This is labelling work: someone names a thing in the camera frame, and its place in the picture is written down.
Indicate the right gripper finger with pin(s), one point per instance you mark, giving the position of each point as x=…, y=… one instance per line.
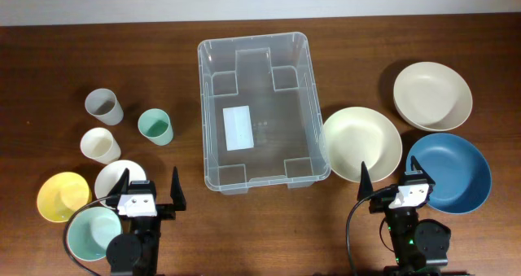
x=365, y=187
x=419, y=174

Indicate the clear plastic storage container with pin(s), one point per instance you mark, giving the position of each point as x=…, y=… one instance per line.
x=273, y=75

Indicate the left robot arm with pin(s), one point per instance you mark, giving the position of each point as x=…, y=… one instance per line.
x=136, y=252

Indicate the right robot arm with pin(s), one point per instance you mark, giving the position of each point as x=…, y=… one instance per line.
x=420, y=246

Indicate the grey plastic cup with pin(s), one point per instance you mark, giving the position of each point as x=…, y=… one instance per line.
x=103, y=104

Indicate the beige large bowl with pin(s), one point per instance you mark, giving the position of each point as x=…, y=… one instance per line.
x=432, y=97

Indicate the pale yellow large bowl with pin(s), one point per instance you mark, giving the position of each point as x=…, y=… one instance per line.
x=359, y=135

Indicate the cream plastic cup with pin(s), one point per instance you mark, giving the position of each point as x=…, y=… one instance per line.
x=98, y=144

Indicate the yellow small bowl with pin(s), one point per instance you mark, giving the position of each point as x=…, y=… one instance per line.
x=62, y=195

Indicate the mint green small bowl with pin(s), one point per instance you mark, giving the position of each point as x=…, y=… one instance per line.
x=91, y=231

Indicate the blue large bowl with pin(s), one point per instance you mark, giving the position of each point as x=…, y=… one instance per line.
x=462, y=175

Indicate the mint green plastic cup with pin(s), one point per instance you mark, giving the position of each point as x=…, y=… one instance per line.
x=155, y=125

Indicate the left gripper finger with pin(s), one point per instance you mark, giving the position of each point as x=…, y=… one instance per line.
x=176, y=193
x=119, y=189

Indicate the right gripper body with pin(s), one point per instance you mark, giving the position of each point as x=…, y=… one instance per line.
x=396, y=218

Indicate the white small bowl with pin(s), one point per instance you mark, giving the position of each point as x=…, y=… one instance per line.
x=111, y=173

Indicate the white label in container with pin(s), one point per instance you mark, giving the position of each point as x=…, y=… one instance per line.
x=238, y=128

